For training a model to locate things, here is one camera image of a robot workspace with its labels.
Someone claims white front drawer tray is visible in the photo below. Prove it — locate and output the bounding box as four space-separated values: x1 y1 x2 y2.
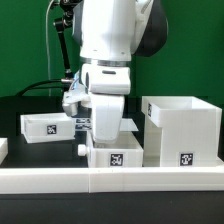
78 131 143 168

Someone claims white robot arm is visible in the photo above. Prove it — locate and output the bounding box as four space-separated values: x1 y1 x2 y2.
73 0 168 143

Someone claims white drawer tray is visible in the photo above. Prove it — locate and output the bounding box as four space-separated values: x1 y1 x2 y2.
20 113 75 143
78 131 143 168

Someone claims white barrier wall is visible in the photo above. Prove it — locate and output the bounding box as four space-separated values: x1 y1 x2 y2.
0 166 224 194
0 138 8 165

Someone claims grey thin cable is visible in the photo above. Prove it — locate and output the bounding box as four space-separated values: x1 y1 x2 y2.
45 0 54 98

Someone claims black cable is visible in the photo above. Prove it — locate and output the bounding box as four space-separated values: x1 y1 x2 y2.
14 78 74 98

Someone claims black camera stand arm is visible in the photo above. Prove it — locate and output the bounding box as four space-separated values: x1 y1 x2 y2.
53 0 84 80

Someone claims white marker tag sheet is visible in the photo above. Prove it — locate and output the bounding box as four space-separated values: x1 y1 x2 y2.
75 118 138 131

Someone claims white drawer cabinet box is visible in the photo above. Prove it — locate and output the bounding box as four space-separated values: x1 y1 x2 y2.
141 96 222 167

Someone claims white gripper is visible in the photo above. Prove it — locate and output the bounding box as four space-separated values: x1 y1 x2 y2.
91 94 124 144

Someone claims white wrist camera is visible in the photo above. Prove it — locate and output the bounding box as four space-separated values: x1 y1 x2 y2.
62 84 90 117

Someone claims white front barrier wall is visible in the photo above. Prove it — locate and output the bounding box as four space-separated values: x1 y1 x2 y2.
0 166 224 194

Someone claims white left barrier wall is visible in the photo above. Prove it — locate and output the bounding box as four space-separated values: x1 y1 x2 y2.
0 138 8 165

